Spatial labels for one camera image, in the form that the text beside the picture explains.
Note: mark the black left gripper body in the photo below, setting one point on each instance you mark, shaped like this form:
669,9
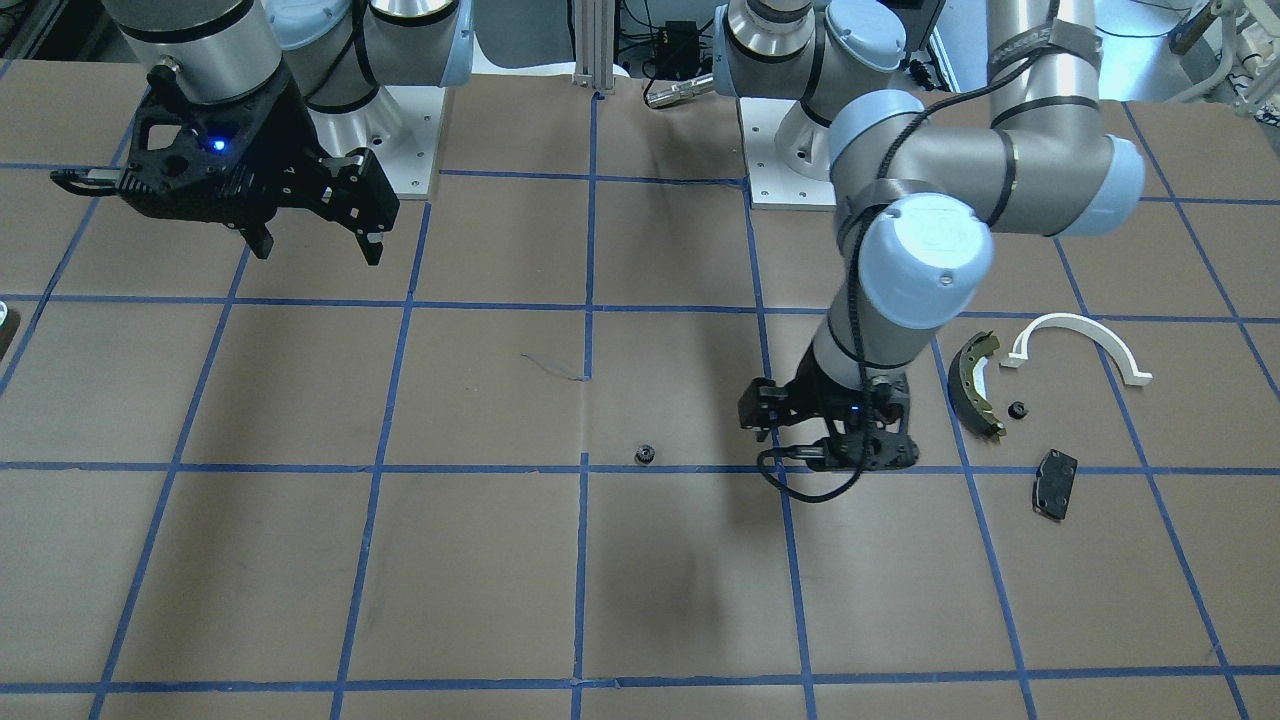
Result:
808,399

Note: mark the aluminium frame post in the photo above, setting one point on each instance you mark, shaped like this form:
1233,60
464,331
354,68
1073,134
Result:
594,41

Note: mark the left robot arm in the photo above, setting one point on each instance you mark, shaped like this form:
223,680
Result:
917,204

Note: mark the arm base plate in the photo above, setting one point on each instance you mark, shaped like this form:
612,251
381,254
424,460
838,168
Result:
787,155
402,125

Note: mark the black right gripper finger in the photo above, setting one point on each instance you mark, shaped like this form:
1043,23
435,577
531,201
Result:
371,245
259,240

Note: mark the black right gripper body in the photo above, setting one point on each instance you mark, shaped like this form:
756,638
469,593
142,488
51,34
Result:
283,138

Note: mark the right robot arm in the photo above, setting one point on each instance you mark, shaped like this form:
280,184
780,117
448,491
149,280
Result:
338,52

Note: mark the black brake pad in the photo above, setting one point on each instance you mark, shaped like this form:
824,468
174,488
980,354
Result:
1051,491

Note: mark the green curved brake shoe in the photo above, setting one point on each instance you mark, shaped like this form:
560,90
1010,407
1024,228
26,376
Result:
967,387

